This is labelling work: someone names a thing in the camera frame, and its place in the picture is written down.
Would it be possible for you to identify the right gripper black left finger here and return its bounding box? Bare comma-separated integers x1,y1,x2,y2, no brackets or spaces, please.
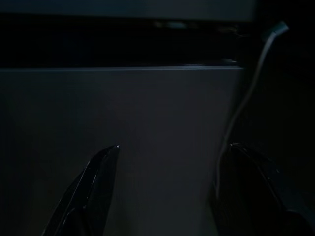
41,145,121,236

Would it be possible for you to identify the grey cable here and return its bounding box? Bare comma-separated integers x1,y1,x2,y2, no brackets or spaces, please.
214,21,290,197

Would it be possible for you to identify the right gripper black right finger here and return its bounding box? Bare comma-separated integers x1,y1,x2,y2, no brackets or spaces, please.
211,142,315,236

